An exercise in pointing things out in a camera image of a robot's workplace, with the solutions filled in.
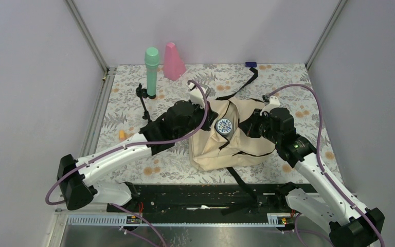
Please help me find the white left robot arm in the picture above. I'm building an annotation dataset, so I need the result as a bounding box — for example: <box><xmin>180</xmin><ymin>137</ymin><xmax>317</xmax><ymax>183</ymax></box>
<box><xmin>57</xmin><ymin>86</ymin><xmax>217</xmax><ymax>211</ymax></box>

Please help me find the pink plastic cone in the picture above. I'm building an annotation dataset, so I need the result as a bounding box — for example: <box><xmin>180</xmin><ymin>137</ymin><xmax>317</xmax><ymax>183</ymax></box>
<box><xmin>163</xmin><ymin>42</ymin><xmax>187</xmax><ymax>81</ymax></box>

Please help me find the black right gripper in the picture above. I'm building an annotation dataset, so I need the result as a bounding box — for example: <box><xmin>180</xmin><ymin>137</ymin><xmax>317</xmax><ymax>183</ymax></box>
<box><xmin>238</xmin><ymin>108</ymin><xmax>281</xmax><ymax>144</ymax></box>

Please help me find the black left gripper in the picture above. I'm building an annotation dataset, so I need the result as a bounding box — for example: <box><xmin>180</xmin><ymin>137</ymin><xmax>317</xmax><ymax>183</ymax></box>
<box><xmin>175</xmin><ymin>100</ymin><xmax>219</xmax><ymax>140</ymax></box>

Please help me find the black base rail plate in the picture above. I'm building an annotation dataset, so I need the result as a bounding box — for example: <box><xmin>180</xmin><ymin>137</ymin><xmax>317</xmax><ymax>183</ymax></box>
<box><xmin>122</xmin><ymin>184</ymin><xmax>292</xmax><ymax>224</ymax></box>

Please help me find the small blue block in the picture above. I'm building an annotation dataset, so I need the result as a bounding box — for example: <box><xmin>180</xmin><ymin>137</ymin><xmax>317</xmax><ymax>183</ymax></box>
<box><xmin>245</xmin><ymin>62</ymin><xmax>257</xmax><ymax>68</ymax></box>

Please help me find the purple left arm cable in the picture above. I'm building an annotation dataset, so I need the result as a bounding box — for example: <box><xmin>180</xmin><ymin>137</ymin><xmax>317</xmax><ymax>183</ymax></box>
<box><xmin>45</xmin><ymin>80</ymin><xmax>210</xmax><ymax>247</ymax></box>

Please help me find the beige canvas backpack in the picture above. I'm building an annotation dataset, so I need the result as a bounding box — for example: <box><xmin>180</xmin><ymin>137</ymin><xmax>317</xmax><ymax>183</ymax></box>
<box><xmin>188</xmin><ymin>67</ymin><xmax>277</xmax><ymax>216</ymax></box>

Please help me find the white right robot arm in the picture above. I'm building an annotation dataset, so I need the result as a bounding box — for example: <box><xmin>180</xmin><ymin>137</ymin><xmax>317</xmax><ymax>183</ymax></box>
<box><xmin>238</xmin><ymin>107</ymin><xmax>385</xmax><ymax>246</ymax></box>

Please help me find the black mini tripod stand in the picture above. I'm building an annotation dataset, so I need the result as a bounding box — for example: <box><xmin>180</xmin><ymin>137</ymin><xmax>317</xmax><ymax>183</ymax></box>
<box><xmin>135</xmin><ymin>83</ymin><xmax>152</xmax><ymax>123</ymax></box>

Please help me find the mint green microphone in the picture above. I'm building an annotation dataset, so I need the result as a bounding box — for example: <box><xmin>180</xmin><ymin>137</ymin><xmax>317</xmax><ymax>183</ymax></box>
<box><xmin>145</xmin><ymin>47</ymin><xmax>160</xmax><ymax>99</ymax></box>

